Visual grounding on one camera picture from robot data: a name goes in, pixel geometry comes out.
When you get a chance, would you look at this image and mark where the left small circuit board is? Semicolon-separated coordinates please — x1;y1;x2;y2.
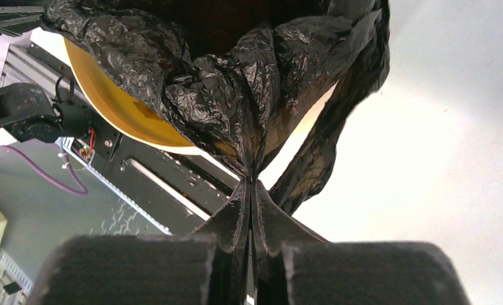
78;128;95;161

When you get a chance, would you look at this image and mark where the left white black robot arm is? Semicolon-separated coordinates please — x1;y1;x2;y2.
0;83;92;143

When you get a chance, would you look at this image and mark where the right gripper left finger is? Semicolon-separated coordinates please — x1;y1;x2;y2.
27;179;251;304

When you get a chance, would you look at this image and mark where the black plastic trash bag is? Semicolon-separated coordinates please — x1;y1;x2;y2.
43;1;390;214

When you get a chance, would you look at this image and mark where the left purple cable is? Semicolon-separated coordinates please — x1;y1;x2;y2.
0;145;89;196

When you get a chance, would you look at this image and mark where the yellow capybara trash bin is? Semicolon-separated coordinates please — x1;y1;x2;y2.
64;38;336;156

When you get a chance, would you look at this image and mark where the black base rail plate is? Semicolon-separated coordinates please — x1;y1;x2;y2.
27;42;242;236

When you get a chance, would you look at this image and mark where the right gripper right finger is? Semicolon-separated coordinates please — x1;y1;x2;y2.
251;182;469;304

